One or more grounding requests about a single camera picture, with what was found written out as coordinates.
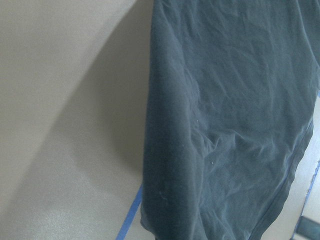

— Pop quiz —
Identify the black t-shirt with logo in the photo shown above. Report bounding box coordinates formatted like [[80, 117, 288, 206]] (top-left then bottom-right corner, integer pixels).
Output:
[[141, 0, 320, 240]]

